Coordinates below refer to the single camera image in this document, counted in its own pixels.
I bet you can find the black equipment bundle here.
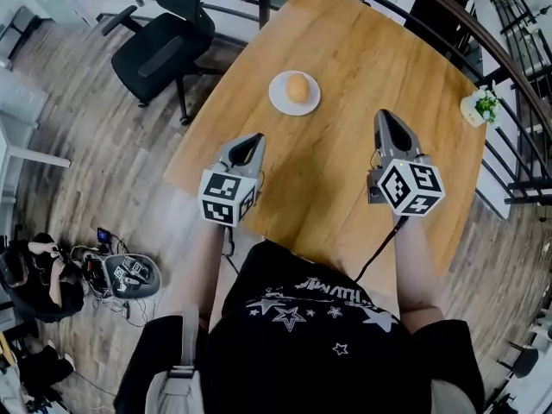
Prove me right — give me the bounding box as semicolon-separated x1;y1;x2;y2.
70;242;105;295

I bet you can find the white desk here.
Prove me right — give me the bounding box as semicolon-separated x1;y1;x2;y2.
0;66;72;200

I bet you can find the spare hand-held gripper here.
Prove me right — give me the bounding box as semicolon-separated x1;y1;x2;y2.
124;256;151;287
112;264;131;293

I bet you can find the grey open case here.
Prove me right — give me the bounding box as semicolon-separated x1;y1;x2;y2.
100;252;164;302

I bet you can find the person's right forearm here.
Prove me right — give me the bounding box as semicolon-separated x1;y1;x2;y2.
392;212;446;336

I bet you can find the white round plate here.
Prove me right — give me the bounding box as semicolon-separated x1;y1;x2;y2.
267;70;323;117

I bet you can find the black stool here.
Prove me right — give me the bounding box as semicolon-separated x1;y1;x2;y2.
494;340;541;382

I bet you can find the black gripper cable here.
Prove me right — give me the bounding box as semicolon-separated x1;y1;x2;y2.
221;225;242;276
353;215;411;285

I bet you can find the person's black star-print shirt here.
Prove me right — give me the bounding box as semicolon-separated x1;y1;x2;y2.
113;238;487;414

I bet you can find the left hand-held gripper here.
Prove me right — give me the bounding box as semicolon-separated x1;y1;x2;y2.
197;132;267;229

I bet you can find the wooden table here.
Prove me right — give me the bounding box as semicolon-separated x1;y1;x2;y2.
77;0;552;207

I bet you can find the tangle of floor cables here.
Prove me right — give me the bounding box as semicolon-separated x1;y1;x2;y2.
91;290;161;330

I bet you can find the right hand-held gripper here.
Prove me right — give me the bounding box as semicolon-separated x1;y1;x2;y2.
366;109;446;218

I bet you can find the person's left forearm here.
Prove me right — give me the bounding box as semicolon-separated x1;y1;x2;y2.
157;220;237;334

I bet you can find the black office chair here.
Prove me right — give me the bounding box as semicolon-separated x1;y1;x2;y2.
100;0;217;126

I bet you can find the potted plant in white pot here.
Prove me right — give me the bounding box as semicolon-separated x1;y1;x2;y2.
459;85;503;129

